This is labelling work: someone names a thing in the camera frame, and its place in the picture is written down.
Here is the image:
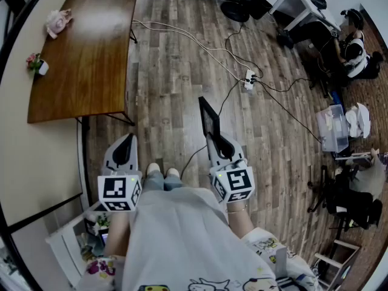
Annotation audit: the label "white pot with pink flower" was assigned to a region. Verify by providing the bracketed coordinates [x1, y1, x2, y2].
[25, 52, 50, 77]

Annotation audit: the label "black office chair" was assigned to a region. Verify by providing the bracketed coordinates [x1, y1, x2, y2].
[307, 164, 383, 230]

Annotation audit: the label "small green plant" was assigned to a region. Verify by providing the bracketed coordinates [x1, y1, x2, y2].
[96, 213, 112, 229]

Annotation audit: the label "long white cable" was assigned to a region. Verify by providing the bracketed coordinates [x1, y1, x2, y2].
[132, 19, 247, 82]

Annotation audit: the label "black waste bin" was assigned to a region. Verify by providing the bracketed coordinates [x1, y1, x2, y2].
[250, 0, 274, 21]

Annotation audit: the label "white desk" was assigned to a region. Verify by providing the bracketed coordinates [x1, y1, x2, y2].
[269, 0, 344, 33]

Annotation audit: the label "white crumpled bag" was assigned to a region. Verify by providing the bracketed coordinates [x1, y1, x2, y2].
[345, 102, 372, 139]

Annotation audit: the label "black fan stand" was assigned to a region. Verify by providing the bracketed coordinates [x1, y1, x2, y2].
[219, 0, 259, 23]

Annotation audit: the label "person's cartoon print shirt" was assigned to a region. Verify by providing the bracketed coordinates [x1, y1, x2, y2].
[75, 186, 323, 291]

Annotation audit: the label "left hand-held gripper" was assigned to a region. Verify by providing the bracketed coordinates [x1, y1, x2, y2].
[96, 133, 143, 213]

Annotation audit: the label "person's left forearm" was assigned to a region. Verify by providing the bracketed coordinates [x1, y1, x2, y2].
[104, 210, 135, 258]

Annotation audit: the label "pink plush toy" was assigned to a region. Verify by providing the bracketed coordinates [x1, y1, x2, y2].
[45, 8, 74, 40]

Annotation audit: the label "white power strip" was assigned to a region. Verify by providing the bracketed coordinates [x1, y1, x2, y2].
[243, 69, 256, 91]

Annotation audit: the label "brown wooden table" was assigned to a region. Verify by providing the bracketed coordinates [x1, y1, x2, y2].
[27, 0, 142, 127]

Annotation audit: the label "white wooden rack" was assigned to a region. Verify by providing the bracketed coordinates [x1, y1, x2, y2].
[313, 239, 361, 291]

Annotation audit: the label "clear plastic storage box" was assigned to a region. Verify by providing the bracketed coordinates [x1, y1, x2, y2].
[315, 104, 350, 154]

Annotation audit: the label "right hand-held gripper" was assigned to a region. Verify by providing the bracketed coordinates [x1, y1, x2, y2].
[206, 131, 255, 204]

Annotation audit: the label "person's blue jeans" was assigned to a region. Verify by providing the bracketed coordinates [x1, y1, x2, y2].
[141, 168, 184, 193]

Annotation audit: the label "person's right forearm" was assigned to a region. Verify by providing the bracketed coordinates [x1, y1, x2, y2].
[226, 200, 256, 239]

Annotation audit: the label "long black cable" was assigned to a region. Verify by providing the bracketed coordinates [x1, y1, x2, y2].
[253, 76, 323, 144]

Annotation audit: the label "white shelf unit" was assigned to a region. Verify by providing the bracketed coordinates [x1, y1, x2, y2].
[45, 201, 113, 288]

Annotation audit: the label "person's left cream shoe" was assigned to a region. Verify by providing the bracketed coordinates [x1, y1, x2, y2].
[146, 162, 163, 177]

